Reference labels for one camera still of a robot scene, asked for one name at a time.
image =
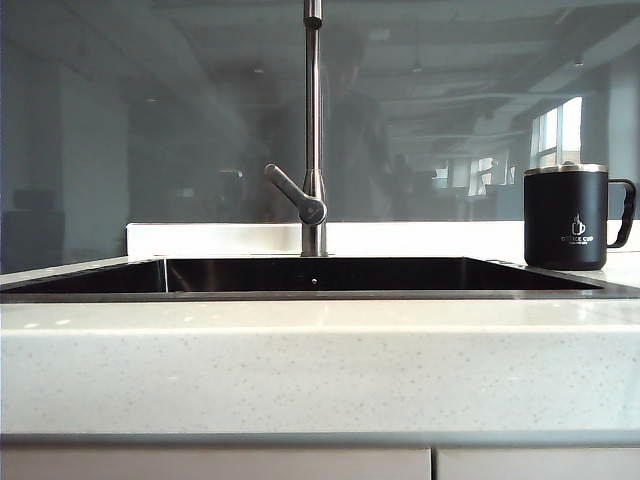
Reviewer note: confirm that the black steel-rimmed office mug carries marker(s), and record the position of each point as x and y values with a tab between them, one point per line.
560	215

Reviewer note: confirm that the black undermount sink basin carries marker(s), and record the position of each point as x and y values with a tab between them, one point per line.
350	275

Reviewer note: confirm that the steel faucet pipe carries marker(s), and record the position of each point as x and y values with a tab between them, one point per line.
314	100

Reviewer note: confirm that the wide beige cabinet front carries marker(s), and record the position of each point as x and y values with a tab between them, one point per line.
200	465

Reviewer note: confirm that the narrow beige cabinet front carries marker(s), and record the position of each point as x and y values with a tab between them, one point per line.
540	465

